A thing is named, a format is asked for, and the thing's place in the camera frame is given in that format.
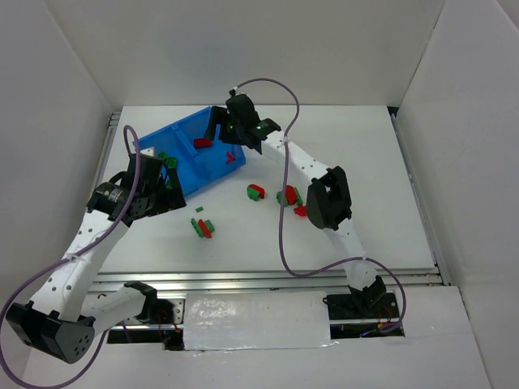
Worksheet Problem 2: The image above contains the red two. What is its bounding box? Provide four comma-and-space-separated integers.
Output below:
193, 138, 212, 149

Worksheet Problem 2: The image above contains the red square lego brick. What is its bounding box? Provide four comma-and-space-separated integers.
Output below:
226, 151, 235, 165

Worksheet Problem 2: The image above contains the long green lego plate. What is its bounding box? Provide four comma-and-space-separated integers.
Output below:
191, 218, 204, 237

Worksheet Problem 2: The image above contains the green square lego brick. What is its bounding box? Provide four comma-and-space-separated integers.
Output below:
167, 157, 178, 169

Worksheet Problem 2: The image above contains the green numbered lego brick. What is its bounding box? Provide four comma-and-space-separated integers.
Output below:
204, 220, 215, 233

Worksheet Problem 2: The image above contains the red rounded lego brick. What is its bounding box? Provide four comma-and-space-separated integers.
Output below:
198, 219, 212, 238

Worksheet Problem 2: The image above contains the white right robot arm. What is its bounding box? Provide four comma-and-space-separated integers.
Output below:
204, 94, 387, 314

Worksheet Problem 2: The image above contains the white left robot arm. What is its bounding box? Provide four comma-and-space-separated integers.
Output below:
5, 157, 186, 364

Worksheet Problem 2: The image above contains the blue plastic divided bin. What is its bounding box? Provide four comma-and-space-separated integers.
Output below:
139, 107, 247, 197

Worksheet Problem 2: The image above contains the red green rounded lego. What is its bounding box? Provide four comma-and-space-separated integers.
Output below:
247, 184, 265, 201

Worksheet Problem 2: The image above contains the large red green lego assembly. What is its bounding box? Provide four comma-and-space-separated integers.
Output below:
276, 185, 303, 207

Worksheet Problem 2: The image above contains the red round lego piece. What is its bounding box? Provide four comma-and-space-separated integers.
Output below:
294, 205, 307, 217

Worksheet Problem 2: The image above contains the silver foil tape sheet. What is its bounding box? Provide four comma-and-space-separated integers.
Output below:
183, 291, 332, 351

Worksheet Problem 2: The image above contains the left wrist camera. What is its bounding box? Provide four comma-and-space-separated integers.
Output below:
121, 153, 164, 195

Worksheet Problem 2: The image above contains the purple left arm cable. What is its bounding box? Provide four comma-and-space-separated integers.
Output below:
0, 124, 143, 388

